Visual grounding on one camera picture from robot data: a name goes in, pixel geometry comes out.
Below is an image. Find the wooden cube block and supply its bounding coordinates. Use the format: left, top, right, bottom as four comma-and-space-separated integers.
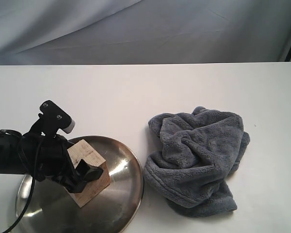
68, 139, 111, 208

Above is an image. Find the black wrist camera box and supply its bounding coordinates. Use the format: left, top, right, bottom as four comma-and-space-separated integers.
40, 100, 75, 135

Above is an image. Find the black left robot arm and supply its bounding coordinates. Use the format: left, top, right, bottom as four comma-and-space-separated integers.
0, 130, 103, 193

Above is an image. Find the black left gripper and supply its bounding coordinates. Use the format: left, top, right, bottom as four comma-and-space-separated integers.
20, 133, 103, 193

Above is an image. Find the round steel plate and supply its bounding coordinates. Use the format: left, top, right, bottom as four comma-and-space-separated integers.
14, 136, 144, 233

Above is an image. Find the white backdrop cloth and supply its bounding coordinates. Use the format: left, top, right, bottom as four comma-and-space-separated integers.
0, 0, 291, 65

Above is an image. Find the black cable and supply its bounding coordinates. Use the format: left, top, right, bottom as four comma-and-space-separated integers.
0, 130, 71, 233

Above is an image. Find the grey fluffy towel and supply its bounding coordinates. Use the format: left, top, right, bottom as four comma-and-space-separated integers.
144, 106, 250, 217

